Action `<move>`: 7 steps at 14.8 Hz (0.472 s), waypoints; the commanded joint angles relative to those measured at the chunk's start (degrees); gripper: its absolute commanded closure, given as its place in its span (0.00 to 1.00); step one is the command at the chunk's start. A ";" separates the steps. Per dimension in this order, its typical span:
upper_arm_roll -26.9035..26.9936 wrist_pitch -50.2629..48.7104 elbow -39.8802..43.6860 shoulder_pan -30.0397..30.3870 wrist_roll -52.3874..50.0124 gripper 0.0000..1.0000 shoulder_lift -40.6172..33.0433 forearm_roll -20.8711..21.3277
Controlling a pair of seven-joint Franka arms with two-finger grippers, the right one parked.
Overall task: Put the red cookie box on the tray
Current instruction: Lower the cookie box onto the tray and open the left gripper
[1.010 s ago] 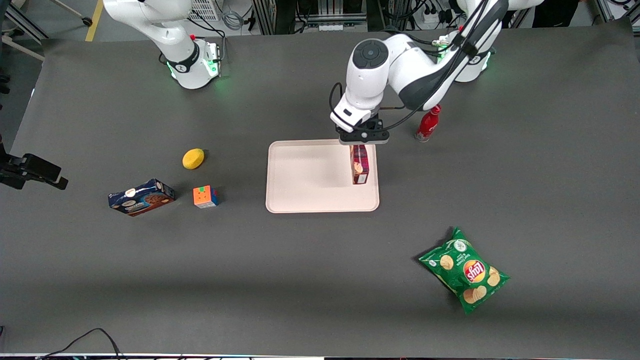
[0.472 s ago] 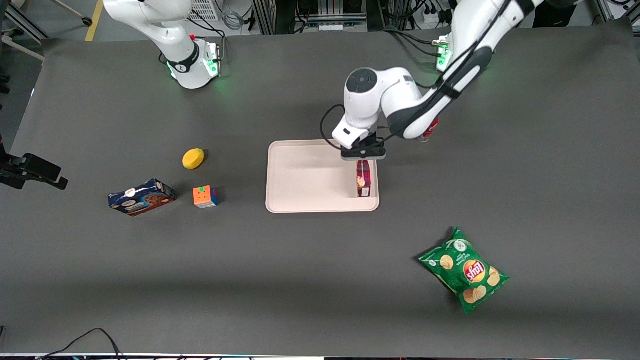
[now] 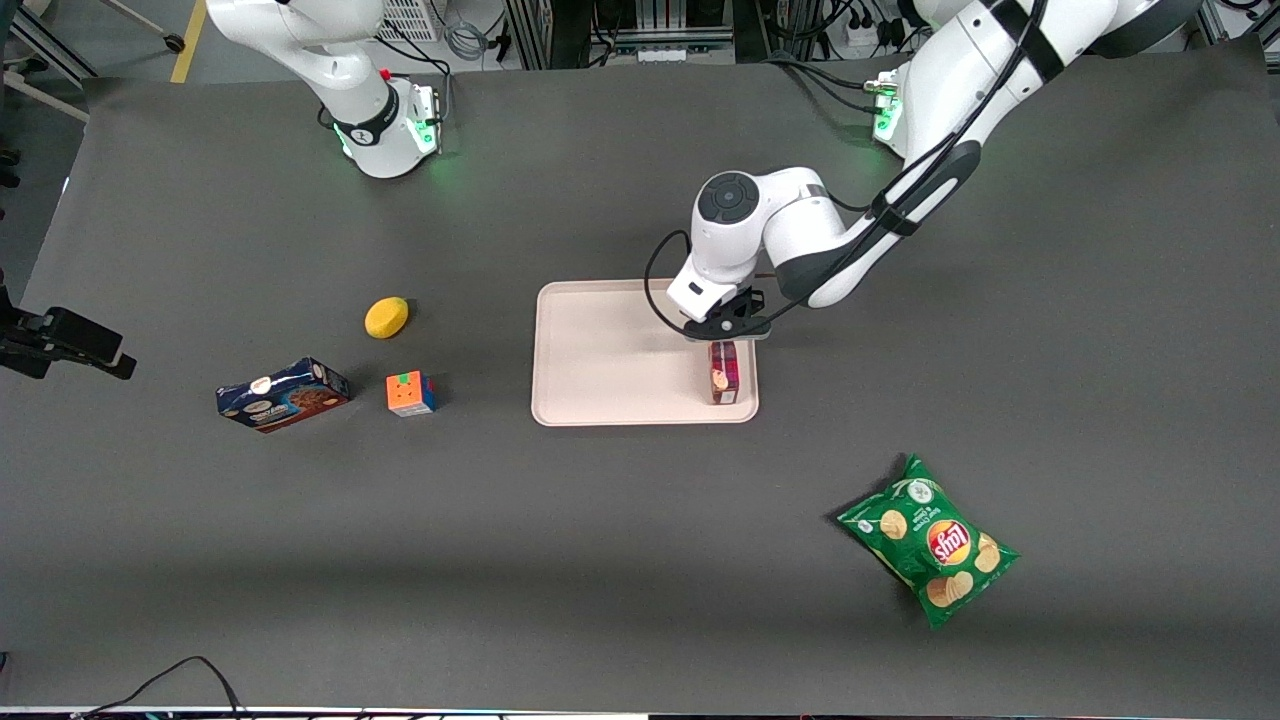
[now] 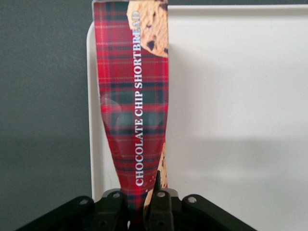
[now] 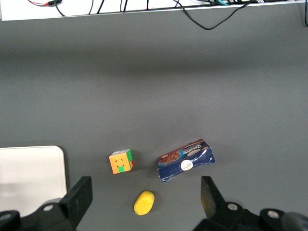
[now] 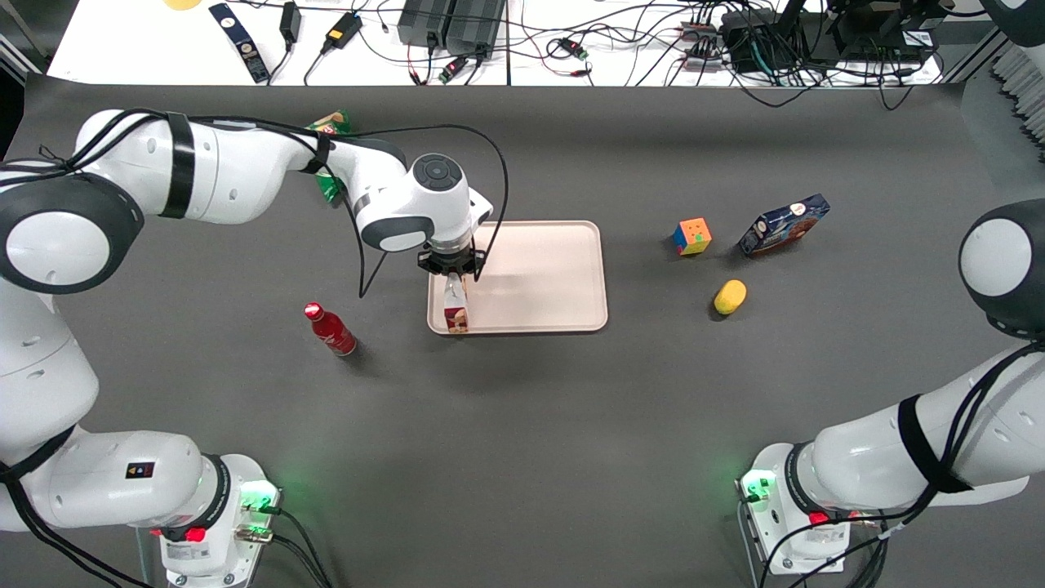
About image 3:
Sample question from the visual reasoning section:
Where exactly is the red cookie box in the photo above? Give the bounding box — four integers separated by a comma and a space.
708, 340, 742, 405

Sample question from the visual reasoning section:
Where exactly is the white rectangular tray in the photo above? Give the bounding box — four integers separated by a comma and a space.
531, 279, 760, 427

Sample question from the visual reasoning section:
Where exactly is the white ventilated box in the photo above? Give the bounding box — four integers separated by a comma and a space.
378, 0, 443, 43

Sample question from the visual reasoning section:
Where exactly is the blue chocolate cookie box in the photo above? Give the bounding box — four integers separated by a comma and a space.
216, 358, 352, 434

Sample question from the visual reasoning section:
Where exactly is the black equipment rack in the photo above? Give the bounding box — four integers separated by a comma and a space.
505, 0, 737, 70

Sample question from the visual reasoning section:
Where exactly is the green chips bag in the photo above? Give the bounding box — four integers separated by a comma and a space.
837, 454, 1022, 630

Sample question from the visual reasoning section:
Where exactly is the colourful puzzle cube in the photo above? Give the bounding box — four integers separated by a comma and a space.
386, 371, 439, 418

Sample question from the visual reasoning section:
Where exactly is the yellow lemon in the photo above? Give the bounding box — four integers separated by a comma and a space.
364, 297, 410, 341

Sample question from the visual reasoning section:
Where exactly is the yellow floor tape strip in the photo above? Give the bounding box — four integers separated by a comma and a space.
169, 0, 209, 85

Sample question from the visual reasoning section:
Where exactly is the grey wheeled metal stand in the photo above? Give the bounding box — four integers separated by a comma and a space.
0, 0, 188, 123

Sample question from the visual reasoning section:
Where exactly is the black clamp-mounted device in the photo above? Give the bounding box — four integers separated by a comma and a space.
0, 290, 138, 382

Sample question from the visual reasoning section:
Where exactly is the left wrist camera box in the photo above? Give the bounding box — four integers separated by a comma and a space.
684, 316, 773, 343

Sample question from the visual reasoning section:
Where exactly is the black arm-mounted cable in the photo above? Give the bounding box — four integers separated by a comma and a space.
644, 0, 1051, 341

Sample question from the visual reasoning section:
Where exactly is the black looping cable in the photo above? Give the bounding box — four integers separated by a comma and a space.
72, 655, 246, 720

